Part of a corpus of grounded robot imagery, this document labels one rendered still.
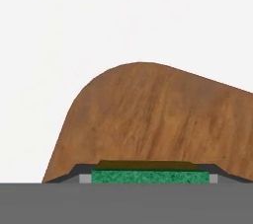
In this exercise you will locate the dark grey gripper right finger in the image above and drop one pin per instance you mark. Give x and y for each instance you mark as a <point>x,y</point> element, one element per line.
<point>214,173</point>

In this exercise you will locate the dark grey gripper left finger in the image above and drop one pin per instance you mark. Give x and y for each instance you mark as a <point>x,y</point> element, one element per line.
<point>76,174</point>

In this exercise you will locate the green and yellow sponge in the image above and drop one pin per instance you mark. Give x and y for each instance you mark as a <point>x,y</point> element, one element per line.
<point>150,176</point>

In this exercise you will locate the brown wooden cutting board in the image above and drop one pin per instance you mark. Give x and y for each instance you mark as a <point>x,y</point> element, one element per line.
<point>154,116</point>

